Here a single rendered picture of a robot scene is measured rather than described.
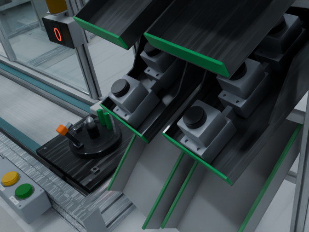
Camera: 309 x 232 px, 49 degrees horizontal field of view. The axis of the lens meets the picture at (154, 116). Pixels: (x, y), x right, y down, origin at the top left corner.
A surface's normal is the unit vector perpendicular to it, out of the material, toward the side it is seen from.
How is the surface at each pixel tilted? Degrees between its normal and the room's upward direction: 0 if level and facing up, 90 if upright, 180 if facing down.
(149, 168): 45
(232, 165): 25
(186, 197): 90
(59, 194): 0
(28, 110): 0
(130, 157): 90
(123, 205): 90
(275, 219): 0
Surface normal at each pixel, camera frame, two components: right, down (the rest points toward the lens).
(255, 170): -0.66, -0.24
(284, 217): -0.15, -0.80
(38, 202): 0.72, 0.31
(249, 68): -0.47, -0.53
